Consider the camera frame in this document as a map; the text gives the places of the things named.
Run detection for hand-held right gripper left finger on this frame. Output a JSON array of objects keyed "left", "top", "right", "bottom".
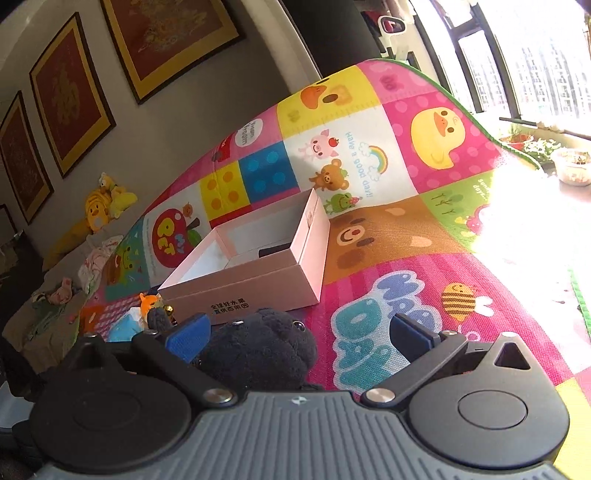
[{"left": 69, "top": 313, "right": 236, "bottom": 409}]

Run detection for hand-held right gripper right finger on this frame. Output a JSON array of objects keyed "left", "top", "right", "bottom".
[{"left": 360, "top": 313, "right": 535, "bottom": 409}]

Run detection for small orange toy figure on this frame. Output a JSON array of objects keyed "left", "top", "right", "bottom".
[{"left": 139, "top": 292, "right": 163, "bottom": 320}]

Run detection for blue wipes packet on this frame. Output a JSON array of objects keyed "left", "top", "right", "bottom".
[{"left": 108, "top": 307, "right": 148, "bottom": 343}]

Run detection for black plush toy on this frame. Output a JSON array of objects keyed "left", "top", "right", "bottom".
[{"left": 145, "top": 307, "right": 319, "bottom": 393}]

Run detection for pink cardboard box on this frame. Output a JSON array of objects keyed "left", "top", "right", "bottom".
[{"left": 158, "top": 188, "right": 331, "bottom": 326}]

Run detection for colourful cartoon play mat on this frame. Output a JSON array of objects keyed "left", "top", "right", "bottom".
[{"left": 78, "top": 60, "right": 591, "bottom": 462}]

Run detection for pink white clothes pile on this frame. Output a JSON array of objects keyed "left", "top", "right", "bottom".
[{"left": 80, "top": 234, "right": 124, "bottom": 292}]

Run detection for small pink garment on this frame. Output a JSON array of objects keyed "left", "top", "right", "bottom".
[{"left": 45, "top": 276, "right": 78, "bottom": 306}]

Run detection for yellow plush pillow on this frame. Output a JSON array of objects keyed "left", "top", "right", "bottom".
[{"left": 43, "top": 220, "right": 94, "bottom": 271}]

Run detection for grey sofa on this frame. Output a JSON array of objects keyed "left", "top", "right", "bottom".
[{"left": 0, "top": 231, "right": 122, "bottom": 366}]

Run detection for yellow duck plush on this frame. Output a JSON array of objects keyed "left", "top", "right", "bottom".
[{"left": 98, "top": 172, "right": 139, "bottom": 219}]

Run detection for orange striped duck plush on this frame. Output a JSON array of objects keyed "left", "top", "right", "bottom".
[{"left": 83, "top": 188, "right": 117, "bottom": 233}]

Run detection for small green potted plants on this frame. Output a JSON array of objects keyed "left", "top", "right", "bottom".
[{"left": 501, "top": 121, "right": 555, "bottom": 167}]

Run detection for gold framed red picture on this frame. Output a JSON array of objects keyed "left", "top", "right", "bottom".
[
  {"left": 0, "top": 90, "right": 55, "bottom": 226},
  {"left": 100, "top": 0, "right": 246, "bottom": 105},
  {"left": 29, "top": 12, "right": 116, "bottom": 179}
]

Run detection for dark window frame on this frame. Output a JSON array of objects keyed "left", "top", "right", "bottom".
[{"left": 416, "top": 0, "right": 591, "bottom": 140}]

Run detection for white plastic handle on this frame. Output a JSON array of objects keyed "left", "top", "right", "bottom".
[{"left": 375, "top": 13, "right": 408, "bottom": 62}]

